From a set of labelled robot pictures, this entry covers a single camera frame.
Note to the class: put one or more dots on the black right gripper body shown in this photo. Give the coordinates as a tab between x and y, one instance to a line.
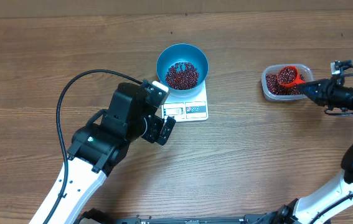
327	92

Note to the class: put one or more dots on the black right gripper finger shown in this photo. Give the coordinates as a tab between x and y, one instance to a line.
314	96
313	86

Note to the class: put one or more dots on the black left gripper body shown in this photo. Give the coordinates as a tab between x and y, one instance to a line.
153	128

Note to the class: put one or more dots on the orange scoop with blue handle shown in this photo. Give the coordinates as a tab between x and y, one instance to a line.
289	77

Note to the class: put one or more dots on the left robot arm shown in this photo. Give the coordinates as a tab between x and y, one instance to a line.
101	144

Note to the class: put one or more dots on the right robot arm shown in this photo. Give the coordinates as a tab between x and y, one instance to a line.
337	194

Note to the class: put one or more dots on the white digital kitchen scale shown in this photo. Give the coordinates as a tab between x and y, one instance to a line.
187	105

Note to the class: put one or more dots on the red beans in bowl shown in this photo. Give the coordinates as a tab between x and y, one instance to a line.
182	76

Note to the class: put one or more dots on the blue metal bowl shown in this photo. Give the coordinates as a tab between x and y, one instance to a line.
182	53

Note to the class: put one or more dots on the clear plastic container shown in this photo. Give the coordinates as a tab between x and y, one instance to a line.
274	69

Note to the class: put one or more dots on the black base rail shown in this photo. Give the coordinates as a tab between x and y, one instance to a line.
95	216

